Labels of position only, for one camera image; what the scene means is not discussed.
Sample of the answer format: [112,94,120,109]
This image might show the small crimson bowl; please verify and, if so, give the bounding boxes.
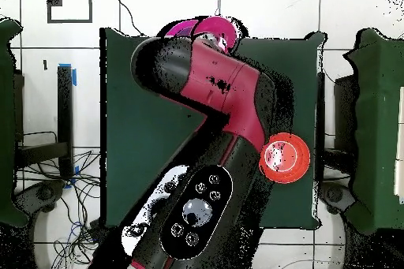
[192,16,238,53]

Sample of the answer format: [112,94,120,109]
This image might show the pink bowl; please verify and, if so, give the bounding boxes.
[164,19,200,38]

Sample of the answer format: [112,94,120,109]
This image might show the dark green tablecloth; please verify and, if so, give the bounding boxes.
[99,27,327,230]

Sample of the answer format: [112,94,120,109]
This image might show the large red-orange bowl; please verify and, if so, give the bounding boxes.
[258,132,312,185]

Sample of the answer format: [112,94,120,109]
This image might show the blue tape strip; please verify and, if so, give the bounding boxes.
[58,62,78,87]

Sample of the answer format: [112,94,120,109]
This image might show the black bench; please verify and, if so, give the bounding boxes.
[13,65,74,181]

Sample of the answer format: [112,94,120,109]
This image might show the green cloth side table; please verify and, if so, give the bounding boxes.
[343,28,404,235]
[0,17,31,229]

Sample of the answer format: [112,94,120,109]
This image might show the white box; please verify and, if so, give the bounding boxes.
[393,85,404,205]

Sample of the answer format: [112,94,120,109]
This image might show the tangle of cables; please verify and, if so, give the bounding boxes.
[13,131,102,269]

